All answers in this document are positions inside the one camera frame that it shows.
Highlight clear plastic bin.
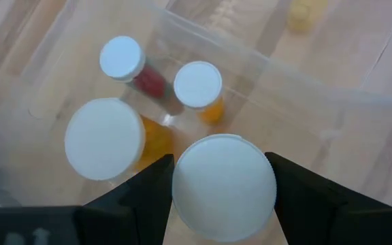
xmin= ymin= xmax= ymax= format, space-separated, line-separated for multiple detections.
xmin=154 ymin=0 xmax=392 ymax=106
xmin=0 ymin=0 xmax=392 ymax=245

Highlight pale yellow pill bottle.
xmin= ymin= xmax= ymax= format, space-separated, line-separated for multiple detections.
xmin=287 ymin=0 xmax=329 ymax=34

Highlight small orange bottle orange pills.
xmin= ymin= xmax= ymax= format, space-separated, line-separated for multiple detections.
xmin=172 ymin=60 xmax=225 ymax=126

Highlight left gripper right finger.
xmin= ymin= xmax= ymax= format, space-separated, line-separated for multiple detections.
xmin=265 ymin=151 xmax=392 ymax=245

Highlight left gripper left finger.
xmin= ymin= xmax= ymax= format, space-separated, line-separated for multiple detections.
xmin=76 ymin=153 xmax=176 ymax=245

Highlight large orange pill bottle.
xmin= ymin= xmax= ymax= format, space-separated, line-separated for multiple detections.
xmin=171 ymin=133 xmax=278 ymax=244
xmin=63 ymin=97 xmax=176 ymax=182

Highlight clear bottle red pills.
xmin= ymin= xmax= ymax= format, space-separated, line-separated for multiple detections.
xmin=99 ymin=35 xmax=186 ymax=116

